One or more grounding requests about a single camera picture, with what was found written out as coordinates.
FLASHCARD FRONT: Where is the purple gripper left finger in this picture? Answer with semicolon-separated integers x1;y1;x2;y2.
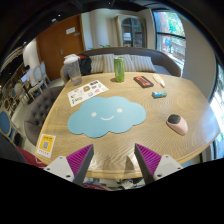
44;144;94;186

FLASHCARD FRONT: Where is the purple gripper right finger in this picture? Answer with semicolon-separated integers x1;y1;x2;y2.
134;144;182;184

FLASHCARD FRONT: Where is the pink and black mouse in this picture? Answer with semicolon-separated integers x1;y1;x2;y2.
166;114;188;136

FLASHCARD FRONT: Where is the blue cloud mouse pad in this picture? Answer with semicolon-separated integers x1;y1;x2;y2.
67;96;146;138

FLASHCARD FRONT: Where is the yellow QR code sticker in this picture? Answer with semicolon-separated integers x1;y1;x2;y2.
37;134;56;158

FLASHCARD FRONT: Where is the small teal eraser box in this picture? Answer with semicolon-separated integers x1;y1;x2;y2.
152;91;167;99

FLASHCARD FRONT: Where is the grey tufted armchair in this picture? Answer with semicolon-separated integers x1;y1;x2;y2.
24;86;63;145

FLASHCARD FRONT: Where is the white sticker sheet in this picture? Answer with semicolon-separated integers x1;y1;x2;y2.
68;80;108;106

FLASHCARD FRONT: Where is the blue backed chair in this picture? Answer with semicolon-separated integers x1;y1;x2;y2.
0;109;18;141

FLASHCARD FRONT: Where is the black and red box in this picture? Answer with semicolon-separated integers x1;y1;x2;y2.
133;76;154;88

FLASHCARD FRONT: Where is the cream oblong case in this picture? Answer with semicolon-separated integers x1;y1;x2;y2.
152;74;165;88

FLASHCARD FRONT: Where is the clear plastic shaker bottle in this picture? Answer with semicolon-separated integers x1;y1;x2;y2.
64;54;82;86

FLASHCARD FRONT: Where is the black backpack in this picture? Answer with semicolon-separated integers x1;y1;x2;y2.
79;55;91;75

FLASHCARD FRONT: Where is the grey sofa with striped cushions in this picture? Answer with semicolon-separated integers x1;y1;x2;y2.
60;46;183;83

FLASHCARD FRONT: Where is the green drink can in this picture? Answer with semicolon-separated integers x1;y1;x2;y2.
114;57;125;82

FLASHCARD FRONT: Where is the brown wooden door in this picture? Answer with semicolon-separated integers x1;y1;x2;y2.
36;15;85;81

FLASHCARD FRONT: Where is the dark glass cabinet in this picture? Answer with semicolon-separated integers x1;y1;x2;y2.
121;17;145;48

